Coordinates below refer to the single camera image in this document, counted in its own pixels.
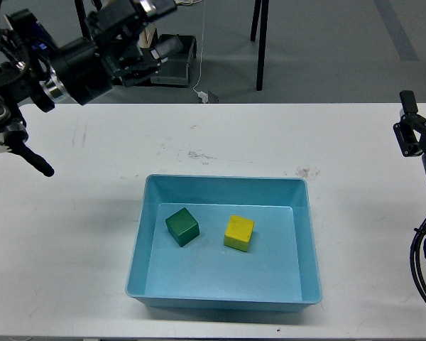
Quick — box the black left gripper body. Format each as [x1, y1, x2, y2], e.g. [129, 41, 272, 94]
[49, 38, 126, 105]

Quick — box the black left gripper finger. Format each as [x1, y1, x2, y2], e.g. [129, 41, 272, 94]
[111, 37, 183, 87]
[86, 0, 177, 46]

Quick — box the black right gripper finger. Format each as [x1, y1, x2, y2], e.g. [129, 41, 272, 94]
[393, 90, 426, 157]

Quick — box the green wooden block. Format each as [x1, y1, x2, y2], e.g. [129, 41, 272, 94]
[165, 207, 200, 247]

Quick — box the yellow wooden block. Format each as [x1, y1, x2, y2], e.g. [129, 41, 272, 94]
[224, 215, 255, 252]

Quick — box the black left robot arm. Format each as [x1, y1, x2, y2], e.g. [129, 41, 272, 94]
[0, 1, 182, 177]

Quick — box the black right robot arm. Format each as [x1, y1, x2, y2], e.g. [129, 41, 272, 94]
[393, 90, 426, 304]

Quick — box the blue plastic center box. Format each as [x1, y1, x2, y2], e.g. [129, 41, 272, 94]
[125, 175, 322, 312]

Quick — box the cream plastic crate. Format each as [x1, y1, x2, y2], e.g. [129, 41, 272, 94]
[138, 23, 158, 48]

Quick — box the black left table leg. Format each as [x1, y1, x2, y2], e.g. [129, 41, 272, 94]
[74, 0, 91, 40]

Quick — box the black table leg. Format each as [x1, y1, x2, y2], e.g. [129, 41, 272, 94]
[74, 0, 91, 40]
[250, 0, 269, 91]

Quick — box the dark grey open bin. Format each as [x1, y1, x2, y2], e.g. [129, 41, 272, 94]
[150, 35, 197, 87]

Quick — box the white power adapter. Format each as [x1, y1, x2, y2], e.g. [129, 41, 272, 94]
[197, 91, 209, 104]

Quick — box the black right table leg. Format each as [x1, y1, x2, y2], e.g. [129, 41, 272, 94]
[250, 0, 269, 91]

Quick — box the white hanging cable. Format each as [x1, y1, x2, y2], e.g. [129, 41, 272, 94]
[192, 0, 206, 94]

